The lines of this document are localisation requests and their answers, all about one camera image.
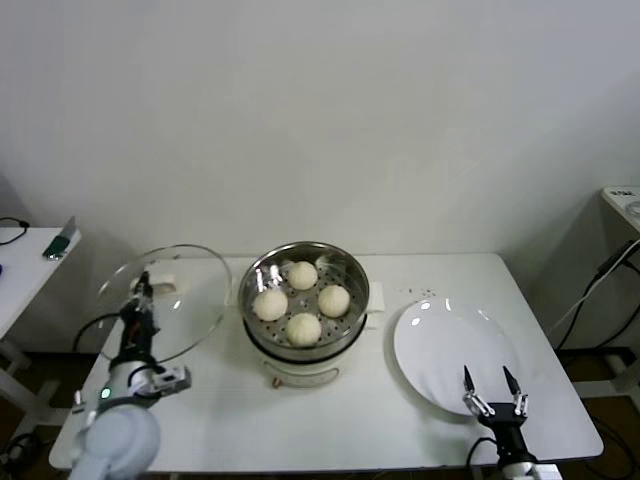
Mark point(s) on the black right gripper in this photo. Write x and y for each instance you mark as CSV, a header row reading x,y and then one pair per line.
x,y
505,425

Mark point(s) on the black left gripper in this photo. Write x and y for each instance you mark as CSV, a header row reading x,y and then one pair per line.
x,y
140,330

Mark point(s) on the white steamed baozi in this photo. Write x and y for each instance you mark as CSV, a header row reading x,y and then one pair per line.
x,y
270,305
302,275
303,329
333,300

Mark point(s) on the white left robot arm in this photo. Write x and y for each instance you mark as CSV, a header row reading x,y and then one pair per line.
x,y
120,440

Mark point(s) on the stainless steel steamer basket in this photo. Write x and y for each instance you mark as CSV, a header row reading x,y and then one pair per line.
x,y
260,280

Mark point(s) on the white round plate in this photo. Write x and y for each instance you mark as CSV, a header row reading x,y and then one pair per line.
x,y
450,350

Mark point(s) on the white side table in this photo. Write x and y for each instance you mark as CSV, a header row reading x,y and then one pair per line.
x,y
30,270

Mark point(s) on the cream electric cooker base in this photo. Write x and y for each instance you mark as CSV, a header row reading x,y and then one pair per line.
x,y
300,372

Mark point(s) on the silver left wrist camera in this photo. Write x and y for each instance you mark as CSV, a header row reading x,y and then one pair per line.
x,y
170,381

